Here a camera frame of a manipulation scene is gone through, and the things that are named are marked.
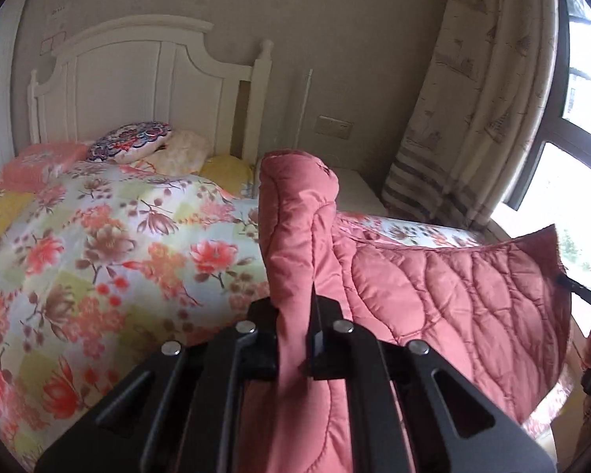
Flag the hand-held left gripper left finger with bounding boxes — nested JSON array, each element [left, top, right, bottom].
[[34, 298, 281, 473]]

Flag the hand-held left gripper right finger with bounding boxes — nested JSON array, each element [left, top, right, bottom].
[[303, 281, 557, 473]]

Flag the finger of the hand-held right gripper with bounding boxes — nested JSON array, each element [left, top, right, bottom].
[[556, 275, 591, 316]]

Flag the pink quilted jacket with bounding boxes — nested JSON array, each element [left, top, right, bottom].
[[239, 150, 572, 473]]

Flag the dark framed window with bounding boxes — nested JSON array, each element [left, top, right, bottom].
[[502, 0, 591, 306]]

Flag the white nightstand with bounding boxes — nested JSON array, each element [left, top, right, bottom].
[[325, 168, 390, 218]]

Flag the yellow pillow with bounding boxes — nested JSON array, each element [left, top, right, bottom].
[[199, 154, 255, 189]]

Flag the floral bed cover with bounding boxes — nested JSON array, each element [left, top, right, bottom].
[[0, 158, 572, 473]]

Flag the beige plush cushion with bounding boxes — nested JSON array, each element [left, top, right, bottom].
[[145, 129, 212, 175]]

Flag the printed beige curtain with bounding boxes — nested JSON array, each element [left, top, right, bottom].
[[381, 0, 565, 230]]

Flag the white upright pole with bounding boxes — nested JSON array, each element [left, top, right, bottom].
[[295, 69, 314, 151]]

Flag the mandala patterned pillow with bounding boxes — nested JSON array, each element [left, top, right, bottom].
[[87, 121, 173, 163]]

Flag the yellow printed bed sheet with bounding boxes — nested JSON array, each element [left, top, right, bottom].
[[0, 187, 36, 262]]

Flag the white wooden bed headboard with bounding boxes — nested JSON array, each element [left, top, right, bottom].
[[27, 15, 274, 166]]

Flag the beige wall socket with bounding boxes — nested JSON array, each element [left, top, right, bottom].
[[316, 115, 351, 139]]

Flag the wall switch panel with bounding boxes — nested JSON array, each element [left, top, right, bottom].
[[39, 34, 68, 55]]

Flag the white wall notice paper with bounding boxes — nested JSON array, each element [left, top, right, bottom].
[[46, 5, 69, 35]]

